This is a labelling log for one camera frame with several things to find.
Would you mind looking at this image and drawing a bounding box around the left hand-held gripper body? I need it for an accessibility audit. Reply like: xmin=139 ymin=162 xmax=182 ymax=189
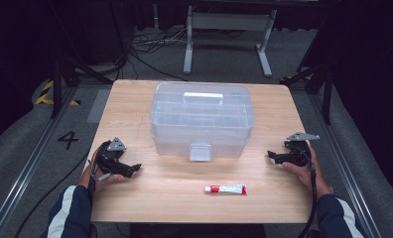
xmin=94 ymin=137 xmax=133 ymax=175

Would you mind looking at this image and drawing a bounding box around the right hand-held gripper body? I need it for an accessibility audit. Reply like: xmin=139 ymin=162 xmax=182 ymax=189
xmin=283 ymin=132 xmax=321 ymax=168

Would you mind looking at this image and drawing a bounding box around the red and white tube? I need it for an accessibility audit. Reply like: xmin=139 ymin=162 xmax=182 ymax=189
xmin=203 ymin=183 xmax=248 ymax=196

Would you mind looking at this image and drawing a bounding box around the clear plastic storage box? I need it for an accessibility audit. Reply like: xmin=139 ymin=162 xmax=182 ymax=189
xmin=150 ymin=80 xmax=256 ymax=163

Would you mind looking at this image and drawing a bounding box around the person's left hand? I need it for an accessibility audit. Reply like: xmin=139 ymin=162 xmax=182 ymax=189
xmin=79 ymin=148 xmax=126 ymax=193

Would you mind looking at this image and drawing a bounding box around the person's right hand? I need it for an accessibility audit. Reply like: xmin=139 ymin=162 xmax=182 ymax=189
xmin=281 ymin=145 xmax=325 ymax=192

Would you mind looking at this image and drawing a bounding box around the black metal stand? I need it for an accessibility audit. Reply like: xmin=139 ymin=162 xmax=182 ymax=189
xmin=50 ymin=56 xmax=114 ymax=120
xmin=280 ymin=62 xmax=335 ymax=126

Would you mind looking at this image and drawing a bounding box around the yellow and black floor tape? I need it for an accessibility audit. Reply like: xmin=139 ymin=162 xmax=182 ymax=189
xmin=35 ymin=79 xmax=81 ymax=107

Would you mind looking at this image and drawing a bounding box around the grey metal floor rail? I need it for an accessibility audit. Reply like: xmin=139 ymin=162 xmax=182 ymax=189
xmin=308 ymin=93 xmax=384 ymax=238
xmin=0 ymin=87 xmax=79 ymax=238

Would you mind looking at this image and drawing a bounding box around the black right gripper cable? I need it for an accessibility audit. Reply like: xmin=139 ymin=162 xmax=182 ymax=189
xmin=297 ymin=145 xmax=319 ymax=238

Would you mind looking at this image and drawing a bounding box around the bundle of floor cables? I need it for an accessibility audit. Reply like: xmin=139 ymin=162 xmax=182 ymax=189
xmin=116 ymin=26 xmax=190 ymax=82

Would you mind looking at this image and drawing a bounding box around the grey metal frame stand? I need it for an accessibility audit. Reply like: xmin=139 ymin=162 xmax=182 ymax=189
xmin=183 ymin=4 xmax=278 ymax=78

